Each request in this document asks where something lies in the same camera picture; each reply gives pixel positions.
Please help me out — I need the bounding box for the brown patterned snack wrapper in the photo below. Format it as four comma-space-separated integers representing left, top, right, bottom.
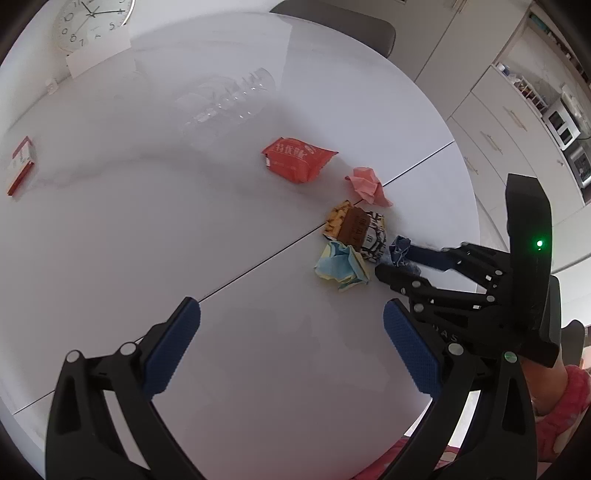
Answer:
323, 200, 386, 264

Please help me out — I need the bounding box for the person's pink clothing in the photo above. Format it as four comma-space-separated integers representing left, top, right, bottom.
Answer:
351, 436, 462, 480

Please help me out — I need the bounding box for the pink crumpled paper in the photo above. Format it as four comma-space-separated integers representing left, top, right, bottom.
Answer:
344, 167, 394, 208

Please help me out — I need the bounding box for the clear plastic bottle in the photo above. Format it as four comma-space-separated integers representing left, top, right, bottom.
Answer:
173, 67, 278, 139

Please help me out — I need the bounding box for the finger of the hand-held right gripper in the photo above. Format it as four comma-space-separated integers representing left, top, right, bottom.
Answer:
407, 242, 509, 297
375, 264, 500, 325

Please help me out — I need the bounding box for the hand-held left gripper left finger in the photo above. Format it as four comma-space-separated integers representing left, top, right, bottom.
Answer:
45, 296, 206, 480

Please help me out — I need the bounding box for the white round wall clock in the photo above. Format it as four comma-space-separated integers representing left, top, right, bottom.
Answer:
52, 0, 136, 56

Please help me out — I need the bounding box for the white microwave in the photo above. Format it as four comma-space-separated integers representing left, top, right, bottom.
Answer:
542, 96, 583, 149

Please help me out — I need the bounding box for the red snack packet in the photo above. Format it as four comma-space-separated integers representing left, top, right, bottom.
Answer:
261, 137, 339, 184

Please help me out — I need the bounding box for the blue wrapper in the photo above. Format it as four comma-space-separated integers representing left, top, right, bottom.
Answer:
389, 235, 421, 273

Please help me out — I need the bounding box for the beige drawer cabinet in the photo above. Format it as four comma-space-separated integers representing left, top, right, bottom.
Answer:
445, 65, 591, 273

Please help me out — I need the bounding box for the white dish rack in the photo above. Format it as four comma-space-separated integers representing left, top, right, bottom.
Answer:
496, 62, 551, 110

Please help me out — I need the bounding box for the tall beige cabinet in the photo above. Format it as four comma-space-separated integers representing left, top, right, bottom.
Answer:
392, 0, 532, 86

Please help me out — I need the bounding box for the yellow and blue crumpled paper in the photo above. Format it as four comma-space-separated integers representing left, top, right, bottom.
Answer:
314, 241, 371, 292

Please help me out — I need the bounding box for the grey chair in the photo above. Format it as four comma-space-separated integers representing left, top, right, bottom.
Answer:
549, 276, 588, 363
269, 0, 397, 58

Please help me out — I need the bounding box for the person's right hand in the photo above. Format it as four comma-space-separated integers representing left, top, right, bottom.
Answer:
522, 357, 572, 418

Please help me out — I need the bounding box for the person's right forearm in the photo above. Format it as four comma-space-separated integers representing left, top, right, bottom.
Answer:
536, 364, 591, 462

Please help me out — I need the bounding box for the red and white small box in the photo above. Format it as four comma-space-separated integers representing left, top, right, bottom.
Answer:
6, 136, 38, 197

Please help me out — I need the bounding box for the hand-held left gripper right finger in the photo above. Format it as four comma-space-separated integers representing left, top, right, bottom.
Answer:
382, 298, 539, 480

